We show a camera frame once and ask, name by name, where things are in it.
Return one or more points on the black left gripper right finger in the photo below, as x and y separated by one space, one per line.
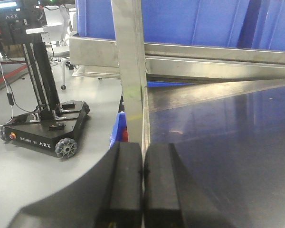
172 198

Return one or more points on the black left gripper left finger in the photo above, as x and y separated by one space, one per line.
109 195

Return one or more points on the black ARX mobile robot base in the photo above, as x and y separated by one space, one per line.
53 125

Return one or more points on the blue bin below shelf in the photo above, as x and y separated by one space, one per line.
119 131

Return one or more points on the stainless steel shelf rack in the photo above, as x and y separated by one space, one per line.
222 108

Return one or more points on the blue plastic bin upper shelf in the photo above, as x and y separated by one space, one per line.
257 24

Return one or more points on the white office chair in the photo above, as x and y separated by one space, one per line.
58 28

